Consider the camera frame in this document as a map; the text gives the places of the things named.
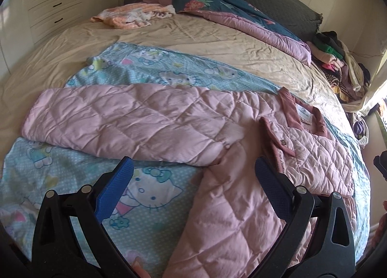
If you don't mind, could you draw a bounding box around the pile of mixed clothes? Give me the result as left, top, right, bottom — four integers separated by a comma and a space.
307, 31, 372, 104

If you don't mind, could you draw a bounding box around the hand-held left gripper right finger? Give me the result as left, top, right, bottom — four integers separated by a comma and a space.
251, 157, 356, 278

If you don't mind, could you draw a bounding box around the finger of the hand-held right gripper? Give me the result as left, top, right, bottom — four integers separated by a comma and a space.
373, 154, 387, 182

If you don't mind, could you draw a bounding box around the pink quilted jacket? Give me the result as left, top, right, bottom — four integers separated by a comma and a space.
21, 83, 359, 278

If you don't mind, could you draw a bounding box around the basket of clothes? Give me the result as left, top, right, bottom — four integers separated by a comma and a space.
351, 111, 372, 147

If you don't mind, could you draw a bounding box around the grey quilted headboard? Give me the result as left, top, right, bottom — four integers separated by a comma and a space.
156, 0, 323, 43

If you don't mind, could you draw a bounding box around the cartoon cat printed blanket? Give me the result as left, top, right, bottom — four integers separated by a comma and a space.
0, 42, 372, 278

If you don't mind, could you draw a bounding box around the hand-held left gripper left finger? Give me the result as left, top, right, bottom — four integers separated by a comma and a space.
32, 156, 140, 278

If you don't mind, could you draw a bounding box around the teal floral pink comforter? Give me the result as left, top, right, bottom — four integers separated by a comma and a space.
156, 0, 312, 65

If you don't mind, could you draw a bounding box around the orange white checked cloth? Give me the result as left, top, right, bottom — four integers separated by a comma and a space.
91, 2, 176, 30

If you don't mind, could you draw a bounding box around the bed with beige sheet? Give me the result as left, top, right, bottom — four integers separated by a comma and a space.
0, 8, 372, 278

